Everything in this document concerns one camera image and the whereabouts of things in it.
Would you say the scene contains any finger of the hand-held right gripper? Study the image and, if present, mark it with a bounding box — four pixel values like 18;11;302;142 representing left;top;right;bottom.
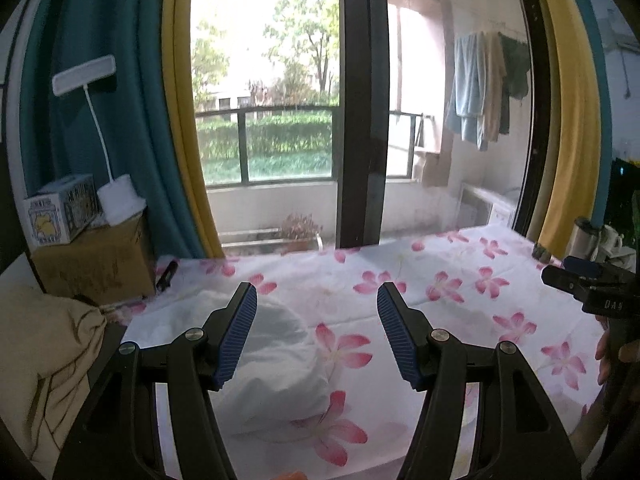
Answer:
541;266;601;306
562;256;608;277

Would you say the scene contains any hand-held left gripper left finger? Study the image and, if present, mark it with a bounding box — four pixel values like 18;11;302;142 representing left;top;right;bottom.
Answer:
52;281;258;480

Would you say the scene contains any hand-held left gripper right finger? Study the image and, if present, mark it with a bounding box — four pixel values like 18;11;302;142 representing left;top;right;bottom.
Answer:
377;282;583;480

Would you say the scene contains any white garment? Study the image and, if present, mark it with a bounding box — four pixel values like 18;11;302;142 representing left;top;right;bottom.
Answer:
129;287;334;437

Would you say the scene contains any person's right forearm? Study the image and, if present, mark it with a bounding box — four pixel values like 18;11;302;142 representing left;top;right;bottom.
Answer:
565;395;640;480

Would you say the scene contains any person's right hand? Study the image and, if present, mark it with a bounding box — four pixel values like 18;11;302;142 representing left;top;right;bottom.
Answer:
595;327;613;386

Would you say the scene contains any steel flask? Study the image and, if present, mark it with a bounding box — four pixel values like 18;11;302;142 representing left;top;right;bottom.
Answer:
570;216;604;264

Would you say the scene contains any white kettle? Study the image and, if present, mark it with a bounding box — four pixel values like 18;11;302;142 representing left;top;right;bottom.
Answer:
600;224;627;257

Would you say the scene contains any pink floral bedsheet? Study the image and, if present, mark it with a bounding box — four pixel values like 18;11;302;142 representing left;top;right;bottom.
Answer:
105;225;617;480

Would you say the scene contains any dark electronic device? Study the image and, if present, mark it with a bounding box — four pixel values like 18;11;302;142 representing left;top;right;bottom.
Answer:
607;157;640;252

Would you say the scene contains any black tube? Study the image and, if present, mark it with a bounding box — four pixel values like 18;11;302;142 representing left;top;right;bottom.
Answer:
155;258;179;294

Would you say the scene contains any white washing machine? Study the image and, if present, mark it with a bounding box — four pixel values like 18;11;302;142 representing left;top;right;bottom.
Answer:
459;182;519;234

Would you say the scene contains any potted plant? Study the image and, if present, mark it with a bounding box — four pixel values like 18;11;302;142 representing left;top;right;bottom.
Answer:
280;213;324;254

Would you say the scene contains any yellow curtain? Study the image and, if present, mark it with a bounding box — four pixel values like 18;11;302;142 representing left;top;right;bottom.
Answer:
164;0;226;259
525;0;602;257

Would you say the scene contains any large cardboard box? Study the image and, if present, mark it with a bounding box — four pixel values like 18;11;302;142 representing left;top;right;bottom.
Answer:
29;214;157;307

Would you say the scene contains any small brown carton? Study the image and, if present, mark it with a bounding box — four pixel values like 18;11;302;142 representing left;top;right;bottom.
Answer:
421;151;454;189

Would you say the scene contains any teal curtain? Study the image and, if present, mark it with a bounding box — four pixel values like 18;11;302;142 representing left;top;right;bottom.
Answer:
19;0;202;262
570;0;614;227

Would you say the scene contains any white desk lamp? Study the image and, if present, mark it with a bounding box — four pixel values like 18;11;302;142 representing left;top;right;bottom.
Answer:
52;56;147;226

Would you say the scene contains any beige cloth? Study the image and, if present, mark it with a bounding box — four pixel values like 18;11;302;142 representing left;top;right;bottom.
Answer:
0;281;109;472

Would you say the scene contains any balcony railing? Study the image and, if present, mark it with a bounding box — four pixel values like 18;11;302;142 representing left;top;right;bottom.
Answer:
194;104;437;187

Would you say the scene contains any hanging dark green garment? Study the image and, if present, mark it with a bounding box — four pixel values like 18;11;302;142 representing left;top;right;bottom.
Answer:
499;31;532;137

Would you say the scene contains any hanging light blue towel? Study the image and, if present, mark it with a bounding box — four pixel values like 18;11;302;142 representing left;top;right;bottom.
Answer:
444;32;489;152

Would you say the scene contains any printed small box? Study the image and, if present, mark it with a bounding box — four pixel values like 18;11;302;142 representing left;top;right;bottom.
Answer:
22;174;99;249

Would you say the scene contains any dark sliding door frame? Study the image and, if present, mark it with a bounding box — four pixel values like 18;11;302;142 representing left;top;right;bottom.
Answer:
337;0;392;249

